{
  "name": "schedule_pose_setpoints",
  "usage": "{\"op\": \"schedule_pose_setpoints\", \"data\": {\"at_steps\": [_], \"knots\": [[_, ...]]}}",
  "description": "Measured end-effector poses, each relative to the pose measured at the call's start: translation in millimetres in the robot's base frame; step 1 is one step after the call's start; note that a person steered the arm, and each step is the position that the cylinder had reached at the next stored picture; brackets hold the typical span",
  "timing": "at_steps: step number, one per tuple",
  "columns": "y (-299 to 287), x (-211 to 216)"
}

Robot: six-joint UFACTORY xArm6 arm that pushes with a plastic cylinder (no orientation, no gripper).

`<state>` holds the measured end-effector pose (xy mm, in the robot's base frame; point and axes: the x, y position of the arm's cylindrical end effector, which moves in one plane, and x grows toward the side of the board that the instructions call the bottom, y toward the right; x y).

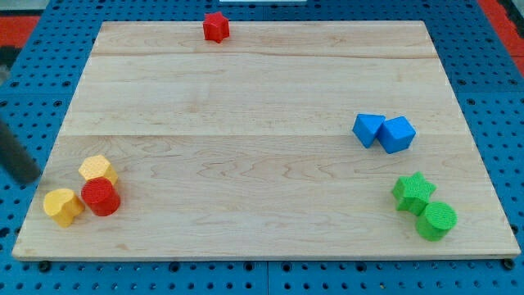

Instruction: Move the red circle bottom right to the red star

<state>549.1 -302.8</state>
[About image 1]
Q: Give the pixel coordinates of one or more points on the green cylinder block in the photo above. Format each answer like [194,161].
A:
[436,220]

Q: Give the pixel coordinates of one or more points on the blue triangle block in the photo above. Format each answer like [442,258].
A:
[366,127]

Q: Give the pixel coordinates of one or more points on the yellow hexagon block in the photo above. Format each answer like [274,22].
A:
[96,167]

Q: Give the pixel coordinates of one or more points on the green star block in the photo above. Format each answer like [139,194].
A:
[413,193]

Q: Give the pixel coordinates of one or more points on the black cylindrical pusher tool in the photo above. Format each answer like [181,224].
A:
[18,163]

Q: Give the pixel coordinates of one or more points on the red star block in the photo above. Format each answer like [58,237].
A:
[215,27]

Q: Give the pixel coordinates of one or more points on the wooden board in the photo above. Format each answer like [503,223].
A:
[244,149]

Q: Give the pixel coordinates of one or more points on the yellow heart block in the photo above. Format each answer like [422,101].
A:
[63,206]

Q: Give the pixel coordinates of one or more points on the red cylinder block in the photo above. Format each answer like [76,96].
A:
[100,196]

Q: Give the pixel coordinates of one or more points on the blue cube block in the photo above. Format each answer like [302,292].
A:
[396,135]

